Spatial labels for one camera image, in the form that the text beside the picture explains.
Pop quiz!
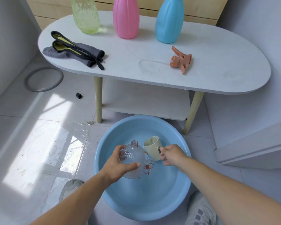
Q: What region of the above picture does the person's right hand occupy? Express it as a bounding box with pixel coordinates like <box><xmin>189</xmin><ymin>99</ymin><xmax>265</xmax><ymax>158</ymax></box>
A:
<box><xmin>160</xmin><ymin>144</ymin><xmax>190</xmax><ymax>173</ymax></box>

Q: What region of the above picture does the person's left hand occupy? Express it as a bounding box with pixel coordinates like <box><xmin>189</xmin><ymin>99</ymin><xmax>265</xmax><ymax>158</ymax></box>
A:
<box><xmin>98</xmin><ymin>144</ymin><xmax>141</xmax><ymax>188</ymax></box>

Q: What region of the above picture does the clear ribbed spray bottle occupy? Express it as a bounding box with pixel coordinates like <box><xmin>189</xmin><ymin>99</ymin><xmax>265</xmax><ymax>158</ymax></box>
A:
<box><xmin>119</xmin><ymin>140</ymin><xmax>146</xmax><ymax>180</ymax></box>

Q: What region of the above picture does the beige cup with metal handle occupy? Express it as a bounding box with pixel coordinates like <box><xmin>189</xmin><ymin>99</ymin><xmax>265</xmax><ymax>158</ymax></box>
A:
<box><xmin>143</xmin><ymin>136</ymin><xmax>164</xmax><ymax>162</ymax></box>

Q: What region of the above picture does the orange spray head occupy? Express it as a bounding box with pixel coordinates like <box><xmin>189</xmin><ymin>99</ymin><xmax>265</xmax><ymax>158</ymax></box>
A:
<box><xmin>138</xmin><ymin>46</ymin><xmax>193</xmax><ymax>75</ymax></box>

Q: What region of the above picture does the blue spray bottle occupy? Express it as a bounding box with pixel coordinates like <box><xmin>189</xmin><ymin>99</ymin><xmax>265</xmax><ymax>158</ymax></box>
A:
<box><xmin>155</xmin><ymin>0</ymin><xmax>185</xmax><ymax>44</ymax></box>

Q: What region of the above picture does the pink spray bottle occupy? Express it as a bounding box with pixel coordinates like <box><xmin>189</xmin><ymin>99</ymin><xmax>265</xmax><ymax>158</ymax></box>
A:
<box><xmin>112</xmin><ymin>0</ymin><xmax>140</xmax><ymax>40</ymax></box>

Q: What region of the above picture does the green clear spray bottle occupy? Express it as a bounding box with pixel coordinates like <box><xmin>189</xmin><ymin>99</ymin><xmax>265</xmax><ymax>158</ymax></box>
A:
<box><xmin>70</xmin><ymin>0</ymin><xmax>101</xmax><ymax>34</ymax></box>

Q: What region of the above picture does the person's left forearm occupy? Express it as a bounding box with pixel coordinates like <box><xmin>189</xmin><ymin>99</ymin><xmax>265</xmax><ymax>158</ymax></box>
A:
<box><xmin>29</xmin><ymin>171</ymin><xmax>108</xmax><ymax>225</ymax></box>

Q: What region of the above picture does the person's right forearm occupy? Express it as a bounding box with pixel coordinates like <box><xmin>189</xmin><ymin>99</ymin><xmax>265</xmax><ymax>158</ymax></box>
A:
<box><xmin>181</xmin><ymin>157</ymin><xmax>281</xmax><ymax>225</ymax></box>

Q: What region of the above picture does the person's right white shoe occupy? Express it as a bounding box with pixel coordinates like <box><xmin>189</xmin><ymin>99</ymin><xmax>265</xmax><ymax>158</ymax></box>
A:
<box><xmin>185</xmin><ymin>191</ymin><xmax>217</xmax><ymax>225</ymax></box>

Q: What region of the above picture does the blue plastic basin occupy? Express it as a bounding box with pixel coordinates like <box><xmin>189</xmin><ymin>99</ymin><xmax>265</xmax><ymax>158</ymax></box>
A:
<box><xmin>94</xmin><ymin>115</ymin><xmax>192</xmax><ymax>222</ymax></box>

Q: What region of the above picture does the white oval table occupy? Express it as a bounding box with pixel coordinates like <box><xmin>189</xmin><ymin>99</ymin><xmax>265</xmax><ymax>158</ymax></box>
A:
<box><xmin>37</xmin><ymin>10</ymin><xmax>272</xmax><ymax>135</ymax></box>

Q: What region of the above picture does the grey cloth with black trim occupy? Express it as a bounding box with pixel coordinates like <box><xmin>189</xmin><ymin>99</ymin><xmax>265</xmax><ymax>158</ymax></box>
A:
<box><xmin>42</xmin><ymin>30</ymin><xmax>105</xmax><ymax>71</ymax></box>

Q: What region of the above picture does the grey rubber ring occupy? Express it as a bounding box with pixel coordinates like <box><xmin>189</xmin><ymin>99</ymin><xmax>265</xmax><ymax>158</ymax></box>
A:
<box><xmin>24</xmin><ymin>67</ymin><xmax>64</xmax><ymax>93</ymax></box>

